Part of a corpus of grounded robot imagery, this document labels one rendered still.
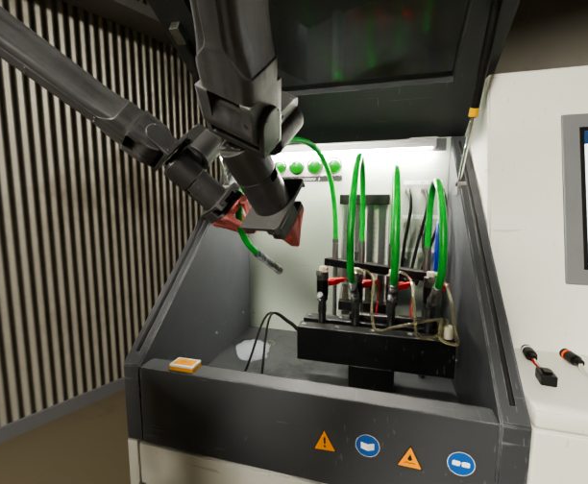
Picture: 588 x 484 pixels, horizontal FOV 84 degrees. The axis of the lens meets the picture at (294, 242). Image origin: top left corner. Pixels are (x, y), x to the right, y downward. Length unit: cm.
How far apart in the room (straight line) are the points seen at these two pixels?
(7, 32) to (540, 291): 101
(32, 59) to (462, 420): 83
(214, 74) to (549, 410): 60
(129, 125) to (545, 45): 298
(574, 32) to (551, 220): 251
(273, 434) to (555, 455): 42
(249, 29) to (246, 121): 8
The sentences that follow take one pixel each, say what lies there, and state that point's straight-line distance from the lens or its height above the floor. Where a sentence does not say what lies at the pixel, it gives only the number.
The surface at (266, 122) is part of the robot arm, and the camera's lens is 36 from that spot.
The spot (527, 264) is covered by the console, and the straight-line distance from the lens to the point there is 82.
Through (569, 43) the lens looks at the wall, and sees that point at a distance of 324.
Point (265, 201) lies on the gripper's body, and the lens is 45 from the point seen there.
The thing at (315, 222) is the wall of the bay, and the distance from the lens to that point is 107.
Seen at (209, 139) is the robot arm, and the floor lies 139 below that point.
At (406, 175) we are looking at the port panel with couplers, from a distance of 104.
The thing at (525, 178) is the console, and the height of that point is 132.
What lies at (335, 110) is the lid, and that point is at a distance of 100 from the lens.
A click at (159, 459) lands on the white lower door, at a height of 76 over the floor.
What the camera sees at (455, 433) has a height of 92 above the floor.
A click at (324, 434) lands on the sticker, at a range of 64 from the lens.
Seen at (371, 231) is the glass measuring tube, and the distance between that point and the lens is 101.
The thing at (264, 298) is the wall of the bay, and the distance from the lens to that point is 116.
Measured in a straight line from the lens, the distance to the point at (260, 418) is 66.
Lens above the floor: 127
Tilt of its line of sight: 7 degrees down
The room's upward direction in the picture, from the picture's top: straight up
